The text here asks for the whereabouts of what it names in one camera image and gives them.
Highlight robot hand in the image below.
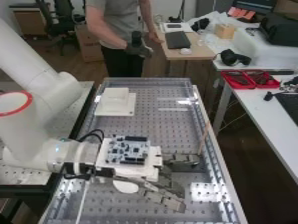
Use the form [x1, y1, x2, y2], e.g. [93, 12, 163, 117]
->
[95, 134, 201, 214]

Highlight thin stick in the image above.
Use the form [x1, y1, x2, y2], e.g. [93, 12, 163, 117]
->
[197, 120, 212, 157]

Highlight clear box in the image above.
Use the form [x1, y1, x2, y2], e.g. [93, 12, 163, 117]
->
[41, 77, 249, 224]

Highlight small white box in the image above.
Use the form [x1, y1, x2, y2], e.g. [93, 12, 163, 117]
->
[93, 86, 139, 118]

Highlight wooden desk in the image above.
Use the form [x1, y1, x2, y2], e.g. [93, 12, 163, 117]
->
[143, 21, 218, 111]

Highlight white desk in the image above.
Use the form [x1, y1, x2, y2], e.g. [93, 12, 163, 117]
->
[212, 74, 298, 185]

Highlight red tray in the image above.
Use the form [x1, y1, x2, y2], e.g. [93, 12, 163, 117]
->
[220, 69, 258, 91]
[246, 68, 282, 90]

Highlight white mouse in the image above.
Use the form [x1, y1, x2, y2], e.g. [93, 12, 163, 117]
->
[179, 47, 194, 56]

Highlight small black device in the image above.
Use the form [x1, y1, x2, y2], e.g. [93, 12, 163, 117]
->
[262, 90, 277, 102]

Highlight cardboard box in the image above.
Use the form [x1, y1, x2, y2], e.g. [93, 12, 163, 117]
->
[73, 23, 107, 64]

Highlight black headphones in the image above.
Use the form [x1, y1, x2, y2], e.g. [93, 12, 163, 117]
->
[220, 48, 253, 67]

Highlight person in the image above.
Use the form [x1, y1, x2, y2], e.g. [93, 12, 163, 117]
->
[84, 0, 165, 79]

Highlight small wooden block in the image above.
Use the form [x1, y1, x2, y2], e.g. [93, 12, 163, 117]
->
[214, 23, 237, 40]

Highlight black office chair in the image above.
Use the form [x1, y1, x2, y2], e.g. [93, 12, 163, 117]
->
[33, 0, 80, 56]

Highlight wooden cabinet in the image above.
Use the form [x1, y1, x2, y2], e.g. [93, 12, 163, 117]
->
[8, 2, 48, 37]

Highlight black bag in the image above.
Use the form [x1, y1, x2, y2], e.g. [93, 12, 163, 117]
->
[258, 12, 298, 48]

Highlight black cable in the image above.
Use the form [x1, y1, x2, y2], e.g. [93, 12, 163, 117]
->
[76, 128, 107, 145]

